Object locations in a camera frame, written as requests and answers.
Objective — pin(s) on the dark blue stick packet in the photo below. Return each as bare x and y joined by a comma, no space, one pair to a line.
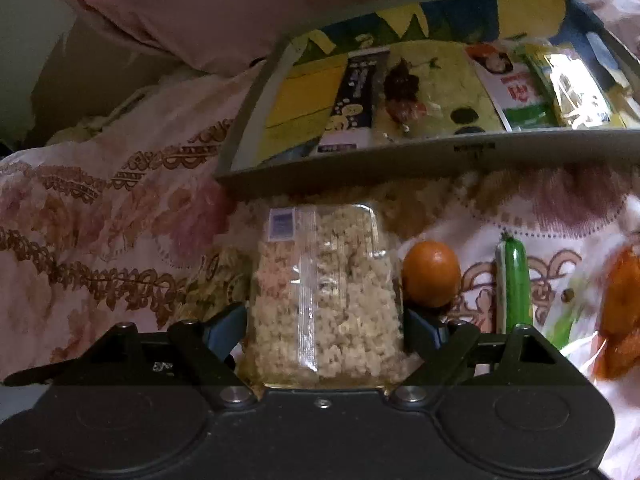
356,100

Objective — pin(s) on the orange snack packet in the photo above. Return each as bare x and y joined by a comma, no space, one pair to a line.
620,310

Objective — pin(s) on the pink pillow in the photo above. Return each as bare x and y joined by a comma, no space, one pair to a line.
200,5

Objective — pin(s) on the yellow blue printed paper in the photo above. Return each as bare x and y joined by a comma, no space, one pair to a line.
300,95

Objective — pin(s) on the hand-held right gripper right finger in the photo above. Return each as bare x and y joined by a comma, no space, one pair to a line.
425,332

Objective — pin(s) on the white green snack packet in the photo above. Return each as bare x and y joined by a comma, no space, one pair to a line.
505,95

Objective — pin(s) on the clear cracker packet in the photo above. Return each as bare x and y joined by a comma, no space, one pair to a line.
575,90

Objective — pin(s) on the grey shallow box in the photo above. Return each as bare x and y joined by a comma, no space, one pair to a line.
350,165

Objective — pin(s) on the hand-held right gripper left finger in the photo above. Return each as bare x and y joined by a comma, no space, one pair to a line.
227,332

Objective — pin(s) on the small clear packet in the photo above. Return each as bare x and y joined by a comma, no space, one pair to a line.
565,330

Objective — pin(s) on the green sausage stick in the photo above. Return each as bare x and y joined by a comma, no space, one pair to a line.
515,285

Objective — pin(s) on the tangerine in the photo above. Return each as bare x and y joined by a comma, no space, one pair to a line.
431,272

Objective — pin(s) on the clear puffed cereal bar packet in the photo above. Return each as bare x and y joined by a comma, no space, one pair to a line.
325,300

